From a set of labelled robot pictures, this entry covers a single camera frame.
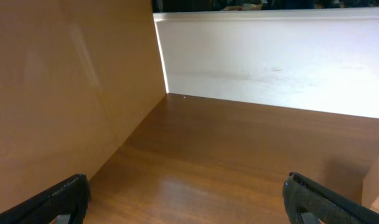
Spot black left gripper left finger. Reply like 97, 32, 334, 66
0, 174, 90, 224

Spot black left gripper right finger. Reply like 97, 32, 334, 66
283, 172, 379, 224

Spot cardboard box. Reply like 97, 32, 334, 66
362, 156, 379, 213

